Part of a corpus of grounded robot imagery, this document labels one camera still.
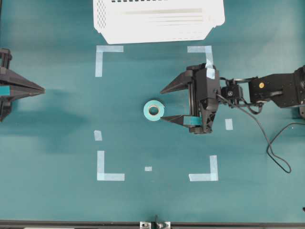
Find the small tape marker left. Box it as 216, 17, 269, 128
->
93, 130, 102, 141

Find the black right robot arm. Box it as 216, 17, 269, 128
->
161, 62, 305, 134

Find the metal bracket at table edge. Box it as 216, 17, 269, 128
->
139, 215, 171, 229

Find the teal tape roll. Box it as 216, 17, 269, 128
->
143, 100, 165, 122

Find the bottom left tape corner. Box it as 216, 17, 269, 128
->
96, 150, 125, 181

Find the bottom right tape corner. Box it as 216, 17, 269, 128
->
188, 155, 219, 182

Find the top left tape corner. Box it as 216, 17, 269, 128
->
95, 45, 124, 78

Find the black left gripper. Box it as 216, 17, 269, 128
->
0, 48, 45, 122

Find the small tape marker bottom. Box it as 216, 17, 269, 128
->
144, 167, 153, 172

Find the tape corner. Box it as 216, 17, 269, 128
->
187, 46, 214, 72
95, 45, 124, 78
188, 155, 219, 182
96, 150, 125, 181

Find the small tape marker right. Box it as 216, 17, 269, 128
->
225, 119, 234, 130

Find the black table frame rail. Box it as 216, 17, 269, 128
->
0, 220, 305, 229

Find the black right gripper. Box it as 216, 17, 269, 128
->
160, 63, 220, 134

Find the small tape marker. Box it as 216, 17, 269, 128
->
144, 167, 153, 172
225, 119, 234, 130
93, 130, 102, 141

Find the white plastic basket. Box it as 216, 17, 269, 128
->
92, 0, 225, 44

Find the top right tape corner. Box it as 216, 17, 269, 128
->
187, 46, 214, 72

